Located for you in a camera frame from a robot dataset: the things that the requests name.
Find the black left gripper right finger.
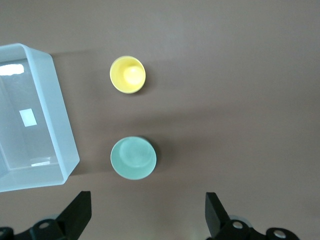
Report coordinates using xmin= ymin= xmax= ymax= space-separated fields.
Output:
xmin=205 ymin=191 xmax=301 ymax=240

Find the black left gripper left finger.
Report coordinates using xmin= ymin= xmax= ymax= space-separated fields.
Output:
xmin=0 ymin=190 xmax=92 ymax=240

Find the mint green bowl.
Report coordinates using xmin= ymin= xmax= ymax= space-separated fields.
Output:
xmin=110 ymin=135 xmax=158 ymax=181

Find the yellow cup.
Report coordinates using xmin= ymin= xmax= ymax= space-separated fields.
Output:
xmin=109 ymin=55 xmax=147 ymax=95

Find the translucent white plastic bin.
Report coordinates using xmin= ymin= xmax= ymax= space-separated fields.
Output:
xmin=0 ymin=42 xmax=81 ymax=193

